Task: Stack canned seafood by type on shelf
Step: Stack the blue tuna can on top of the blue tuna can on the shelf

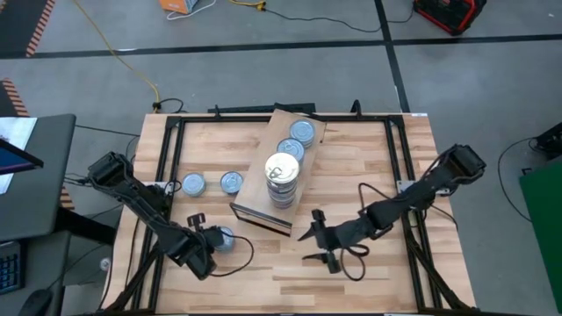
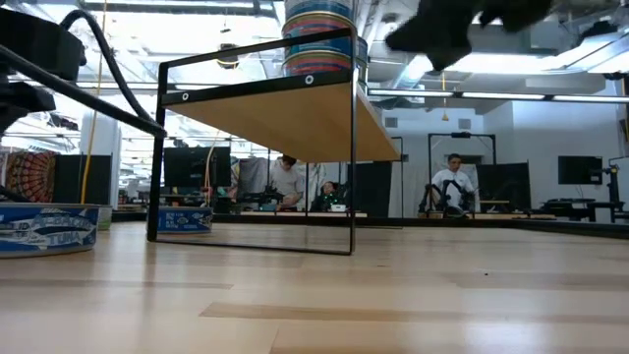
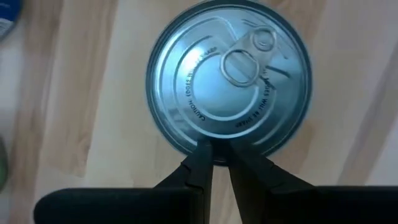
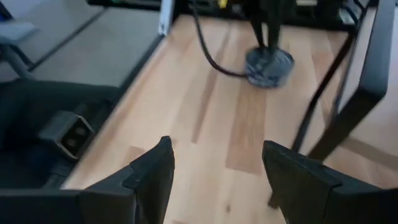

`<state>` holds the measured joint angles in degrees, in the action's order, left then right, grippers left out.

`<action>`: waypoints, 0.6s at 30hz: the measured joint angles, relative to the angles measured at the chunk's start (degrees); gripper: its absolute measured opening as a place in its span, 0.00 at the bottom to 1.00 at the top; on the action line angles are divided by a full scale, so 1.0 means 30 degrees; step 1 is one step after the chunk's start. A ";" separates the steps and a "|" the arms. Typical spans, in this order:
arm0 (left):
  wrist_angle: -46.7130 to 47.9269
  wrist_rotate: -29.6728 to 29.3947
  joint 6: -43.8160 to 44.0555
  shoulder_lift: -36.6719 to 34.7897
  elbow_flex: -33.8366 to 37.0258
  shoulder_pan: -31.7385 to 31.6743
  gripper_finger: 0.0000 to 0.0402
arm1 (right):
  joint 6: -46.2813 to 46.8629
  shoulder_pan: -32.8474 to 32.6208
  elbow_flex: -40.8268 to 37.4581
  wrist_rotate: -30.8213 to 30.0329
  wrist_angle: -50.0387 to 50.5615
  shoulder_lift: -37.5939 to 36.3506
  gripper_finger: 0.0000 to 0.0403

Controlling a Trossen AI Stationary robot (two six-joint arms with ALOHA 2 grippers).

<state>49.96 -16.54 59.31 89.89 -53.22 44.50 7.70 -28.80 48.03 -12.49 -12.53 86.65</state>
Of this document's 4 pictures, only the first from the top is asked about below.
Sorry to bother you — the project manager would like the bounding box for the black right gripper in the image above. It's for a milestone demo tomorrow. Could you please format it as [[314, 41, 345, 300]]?
[[298, 218, 374, 262]]

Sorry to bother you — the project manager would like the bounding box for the black flat bar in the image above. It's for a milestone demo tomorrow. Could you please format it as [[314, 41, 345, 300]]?
[[207, 102, 317, 115]]

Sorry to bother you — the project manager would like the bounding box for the grey low desk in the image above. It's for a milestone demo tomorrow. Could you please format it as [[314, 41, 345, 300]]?
[[0, 230, 72, 316]]

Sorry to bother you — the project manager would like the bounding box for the black computer mouse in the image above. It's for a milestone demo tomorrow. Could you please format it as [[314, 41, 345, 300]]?
[[17, 288, 52, 316]]

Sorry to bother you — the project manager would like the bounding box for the black keyboard with lit keys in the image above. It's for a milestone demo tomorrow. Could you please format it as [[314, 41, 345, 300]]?
[[0, 240, 24, 296]]

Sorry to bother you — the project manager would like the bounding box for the dark monitor with purple screen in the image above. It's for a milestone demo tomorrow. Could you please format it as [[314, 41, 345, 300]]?
[[0, 138, 45, 176]]

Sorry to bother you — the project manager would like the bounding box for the green mat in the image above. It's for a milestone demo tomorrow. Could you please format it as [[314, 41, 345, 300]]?
[[517, 161, 562, 316]]

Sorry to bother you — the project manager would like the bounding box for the orange cardboard box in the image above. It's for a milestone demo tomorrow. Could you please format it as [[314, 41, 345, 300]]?
[[158, 0, 201, 15]]

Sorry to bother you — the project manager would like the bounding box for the black mat with orange stripes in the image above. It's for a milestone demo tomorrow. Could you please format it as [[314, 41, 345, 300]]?
[[0, 77, 30, 118], [0, 0, 57, 59]]

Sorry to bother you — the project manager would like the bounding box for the black device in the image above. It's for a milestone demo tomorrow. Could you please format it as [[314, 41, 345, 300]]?
[[533, 121, 562, 162]]

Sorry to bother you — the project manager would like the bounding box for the red and black case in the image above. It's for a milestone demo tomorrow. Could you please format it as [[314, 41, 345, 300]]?
[[412, 0, 487, 36]]

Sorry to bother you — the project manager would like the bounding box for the black cable with yellow tag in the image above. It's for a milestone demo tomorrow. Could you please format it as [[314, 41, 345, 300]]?
[[205, 234, 256, 278]]

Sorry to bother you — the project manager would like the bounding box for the black cable with plug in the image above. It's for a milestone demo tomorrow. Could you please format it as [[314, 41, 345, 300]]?
[[151, 97, 186, 115]]

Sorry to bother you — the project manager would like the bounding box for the long yellow cable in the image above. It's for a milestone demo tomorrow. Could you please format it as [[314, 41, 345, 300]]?
[[72, 0, 162, 109]]

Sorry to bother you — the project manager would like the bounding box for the black curved floor cable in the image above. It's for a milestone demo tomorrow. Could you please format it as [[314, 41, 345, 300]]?
[[497, 136, 539, 223]]

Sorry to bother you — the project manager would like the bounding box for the white floor cable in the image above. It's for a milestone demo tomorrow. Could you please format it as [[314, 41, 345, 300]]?
[[165, 0, 218, 22]]

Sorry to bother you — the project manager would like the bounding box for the yellow cable plug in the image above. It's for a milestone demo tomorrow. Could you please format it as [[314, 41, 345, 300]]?
[[227, 0, 268, 11]]

